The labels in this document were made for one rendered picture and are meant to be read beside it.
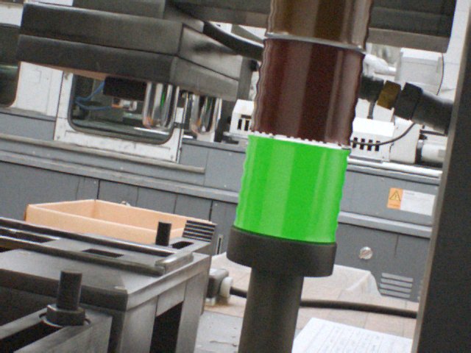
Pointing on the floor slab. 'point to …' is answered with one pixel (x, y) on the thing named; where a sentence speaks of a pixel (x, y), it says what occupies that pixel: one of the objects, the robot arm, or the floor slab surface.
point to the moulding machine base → (224, 196)
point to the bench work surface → (236, 304)
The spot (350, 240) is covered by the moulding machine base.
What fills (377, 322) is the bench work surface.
